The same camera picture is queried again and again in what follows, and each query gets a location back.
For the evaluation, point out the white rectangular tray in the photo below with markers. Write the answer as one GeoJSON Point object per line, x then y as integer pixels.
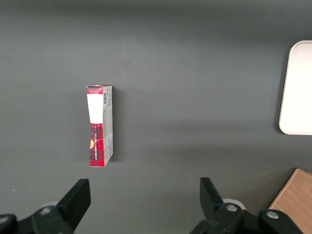
{"type": "Point", "coordinates": [298, 90]}

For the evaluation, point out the red plaid cardboard box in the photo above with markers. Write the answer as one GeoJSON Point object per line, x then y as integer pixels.
{"type": "Point", "coordinates": [98, 126]}

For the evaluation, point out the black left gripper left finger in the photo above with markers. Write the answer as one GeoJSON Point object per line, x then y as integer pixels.
{"type": "Point", "coordinates": [74, 204]}

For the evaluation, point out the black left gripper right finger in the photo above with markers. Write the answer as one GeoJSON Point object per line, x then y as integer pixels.
{"type": "Point", "coordinates": [213, 207]}

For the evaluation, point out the wooden drawer cabinet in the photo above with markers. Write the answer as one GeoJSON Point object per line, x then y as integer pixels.
{"type": "Point", "coordinates": [295, 202]}

